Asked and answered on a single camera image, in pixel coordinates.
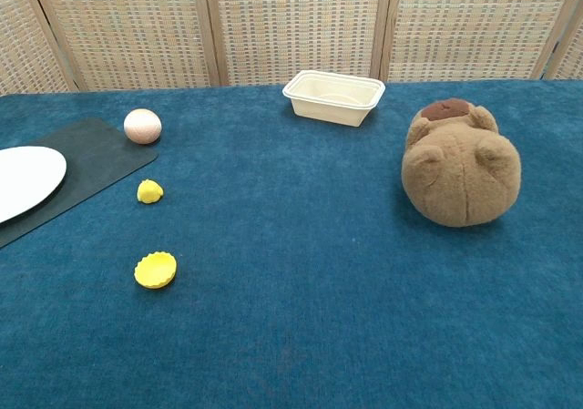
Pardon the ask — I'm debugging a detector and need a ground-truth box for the white oval plate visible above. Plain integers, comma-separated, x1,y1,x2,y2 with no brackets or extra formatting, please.
0,146,68,225

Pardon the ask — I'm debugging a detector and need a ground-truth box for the cream rectangular plastic container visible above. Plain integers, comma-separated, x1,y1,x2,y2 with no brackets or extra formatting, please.
281,69,386,128

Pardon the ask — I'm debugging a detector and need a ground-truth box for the blue velvet tablecloth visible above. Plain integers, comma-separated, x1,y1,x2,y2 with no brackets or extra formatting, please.
0,78,583,409

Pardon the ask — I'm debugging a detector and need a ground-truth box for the black rectangular mat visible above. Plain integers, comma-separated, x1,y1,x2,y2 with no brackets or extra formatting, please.
0,117,160,250

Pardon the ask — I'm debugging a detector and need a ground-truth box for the woven folding screen panel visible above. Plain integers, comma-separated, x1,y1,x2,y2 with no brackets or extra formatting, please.
202,0,394,87
369,0,578,84
0,0,78,96
26,0,222,92
542,0,583,81

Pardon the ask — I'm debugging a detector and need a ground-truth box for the small yellow toy piece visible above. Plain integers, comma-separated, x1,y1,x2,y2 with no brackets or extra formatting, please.
137,179,165,205

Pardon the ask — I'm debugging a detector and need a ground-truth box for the brown plush bear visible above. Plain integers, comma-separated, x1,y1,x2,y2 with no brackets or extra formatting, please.
401,97,523,228

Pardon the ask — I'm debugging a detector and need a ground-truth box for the pale pink textured ball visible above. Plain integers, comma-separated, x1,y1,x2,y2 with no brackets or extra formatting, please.
123,107,163,146

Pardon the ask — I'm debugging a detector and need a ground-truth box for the yellow scalloped cup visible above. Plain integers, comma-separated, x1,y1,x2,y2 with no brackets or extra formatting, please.
134,251,179,290

